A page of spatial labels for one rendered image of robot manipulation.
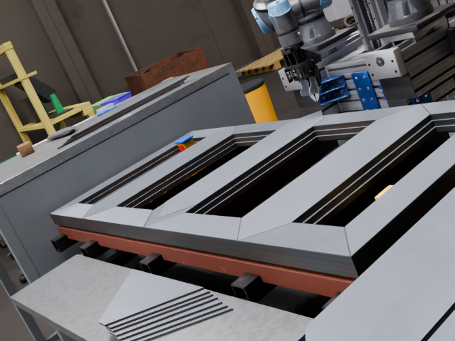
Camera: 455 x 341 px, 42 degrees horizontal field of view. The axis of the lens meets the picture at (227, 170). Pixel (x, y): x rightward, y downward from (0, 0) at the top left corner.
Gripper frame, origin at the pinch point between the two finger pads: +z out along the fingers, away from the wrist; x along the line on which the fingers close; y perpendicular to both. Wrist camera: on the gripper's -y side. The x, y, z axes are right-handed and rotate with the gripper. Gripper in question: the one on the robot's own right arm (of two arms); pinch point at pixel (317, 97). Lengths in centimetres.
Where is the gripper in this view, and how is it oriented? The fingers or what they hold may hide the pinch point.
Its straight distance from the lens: 211.7
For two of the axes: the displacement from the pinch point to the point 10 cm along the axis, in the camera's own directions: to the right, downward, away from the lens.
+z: 3.9, 8.8, 2.7
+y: -6.0, 4.6, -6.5
